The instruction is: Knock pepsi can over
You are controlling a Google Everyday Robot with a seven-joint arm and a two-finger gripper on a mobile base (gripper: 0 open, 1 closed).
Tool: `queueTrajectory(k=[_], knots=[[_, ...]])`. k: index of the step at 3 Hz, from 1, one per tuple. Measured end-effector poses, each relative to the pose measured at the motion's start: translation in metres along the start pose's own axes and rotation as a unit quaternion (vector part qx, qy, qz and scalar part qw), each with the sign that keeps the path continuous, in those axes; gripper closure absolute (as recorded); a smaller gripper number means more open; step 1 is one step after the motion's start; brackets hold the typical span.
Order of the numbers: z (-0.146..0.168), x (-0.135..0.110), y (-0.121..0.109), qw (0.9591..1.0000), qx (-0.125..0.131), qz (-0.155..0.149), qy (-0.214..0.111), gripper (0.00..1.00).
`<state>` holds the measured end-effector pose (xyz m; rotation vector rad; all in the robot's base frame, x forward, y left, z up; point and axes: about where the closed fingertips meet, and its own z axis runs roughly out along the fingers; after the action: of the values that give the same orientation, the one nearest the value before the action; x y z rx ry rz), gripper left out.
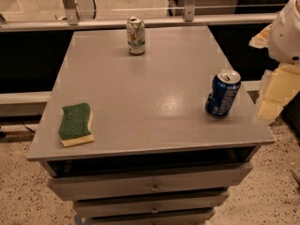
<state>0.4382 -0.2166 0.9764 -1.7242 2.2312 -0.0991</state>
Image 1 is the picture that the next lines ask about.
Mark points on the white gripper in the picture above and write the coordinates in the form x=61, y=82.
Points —
x=286, y=37

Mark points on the blue pepsi can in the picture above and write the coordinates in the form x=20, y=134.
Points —
x=225, y=87

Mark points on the white green 7up can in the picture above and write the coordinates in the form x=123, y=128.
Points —
x=135, y=35

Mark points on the top grey drawer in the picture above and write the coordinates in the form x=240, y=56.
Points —
x=149, y=182

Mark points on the grey drawer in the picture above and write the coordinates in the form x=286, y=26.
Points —
x=161, y=218
x=149, y=182
x=150, y=204

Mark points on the grey drawer cabinet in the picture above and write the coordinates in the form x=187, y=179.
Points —
x=148, y=110

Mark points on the middle grey drawer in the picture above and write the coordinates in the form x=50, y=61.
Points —
x=150, y=204

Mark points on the bottom grey drawer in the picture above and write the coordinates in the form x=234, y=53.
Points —
x=161, y=218

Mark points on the green yellow sponge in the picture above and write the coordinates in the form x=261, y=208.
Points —
x=75, y=127

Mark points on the grey metal rail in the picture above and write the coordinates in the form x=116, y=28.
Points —
x=52, y=15

